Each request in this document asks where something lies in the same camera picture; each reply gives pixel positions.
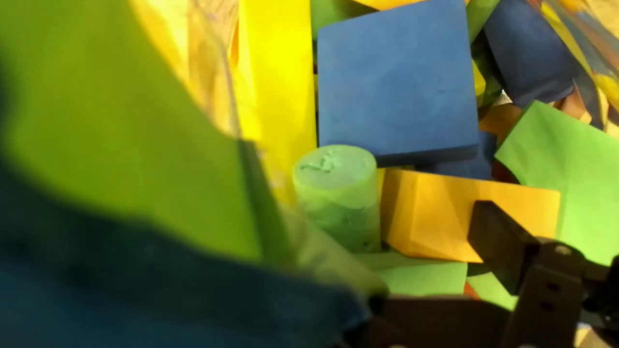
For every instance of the green foam cylinder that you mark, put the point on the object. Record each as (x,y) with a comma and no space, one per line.
(337,190)

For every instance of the clear plastic toy basket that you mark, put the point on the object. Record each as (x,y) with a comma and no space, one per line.
(128,219)

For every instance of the green foam sheet block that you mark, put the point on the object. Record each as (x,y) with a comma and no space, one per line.
(555,151)

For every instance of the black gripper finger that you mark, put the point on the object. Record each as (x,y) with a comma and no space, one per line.
(557,286)

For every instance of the orange foam block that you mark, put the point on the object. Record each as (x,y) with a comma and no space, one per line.
(427,215)

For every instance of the large blue foam square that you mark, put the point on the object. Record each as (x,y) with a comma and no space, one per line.
(398,83)

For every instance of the dark blue foam block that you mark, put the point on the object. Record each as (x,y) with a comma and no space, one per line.
(530,58)

